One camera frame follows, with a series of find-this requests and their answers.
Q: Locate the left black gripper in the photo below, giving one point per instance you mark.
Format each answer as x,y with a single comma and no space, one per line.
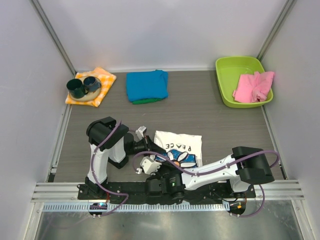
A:
149,146

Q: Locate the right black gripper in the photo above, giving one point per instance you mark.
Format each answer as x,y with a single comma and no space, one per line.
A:
166,164

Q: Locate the white printed t-shirt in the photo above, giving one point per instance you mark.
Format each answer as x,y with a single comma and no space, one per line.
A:
185,150

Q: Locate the green plastic basin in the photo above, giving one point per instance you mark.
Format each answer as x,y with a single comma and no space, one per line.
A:
228,70

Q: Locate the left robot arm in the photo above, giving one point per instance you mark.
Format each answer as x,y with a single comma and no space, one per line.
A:
112,142

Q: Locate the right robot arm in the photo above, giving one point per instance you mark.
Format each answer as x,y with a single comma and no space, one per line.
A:
244,167

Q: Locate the folded green t-shirt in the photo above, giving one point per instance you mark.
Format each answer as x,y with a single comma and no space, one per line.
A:
146,101

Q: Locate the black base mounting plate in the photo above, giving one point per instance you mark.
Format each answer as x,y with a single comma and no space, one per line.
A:
207,194

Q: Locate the folded blue t-shirt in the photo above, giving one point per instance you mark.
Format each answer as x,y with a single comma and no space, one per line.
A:
147,85

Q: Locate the beige ceramic plate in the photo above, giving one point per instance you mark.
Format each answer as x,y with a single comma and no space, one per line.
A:
89,96

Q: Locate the orange checkered cloth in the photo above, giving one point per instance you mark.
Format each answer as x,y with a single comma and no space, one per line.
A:
107,79

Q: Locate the dark blue mug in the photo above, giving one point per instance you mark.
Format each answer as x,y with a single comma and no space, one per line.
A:
92,84

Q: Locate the dark green mug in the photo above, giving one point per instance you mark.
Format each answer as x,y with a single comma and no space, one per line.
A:
76,88

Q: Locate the pink t-shirt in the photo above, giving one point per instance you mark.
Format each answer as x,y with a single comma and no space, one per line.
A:
253,88

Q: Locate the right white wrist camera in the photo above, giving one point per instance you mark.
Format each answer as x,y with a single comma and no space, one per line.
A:
148,166

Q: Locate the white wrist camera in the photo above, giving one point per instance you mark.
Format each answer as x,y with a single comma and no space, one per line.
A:
148,166
140,132

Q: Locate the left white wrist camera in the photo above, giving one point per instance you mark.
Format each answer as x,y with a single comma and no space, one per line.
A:
140,132

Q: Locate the white slotted cable duct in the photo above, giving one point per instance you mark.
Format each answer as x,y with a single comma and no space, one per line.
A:
95,207

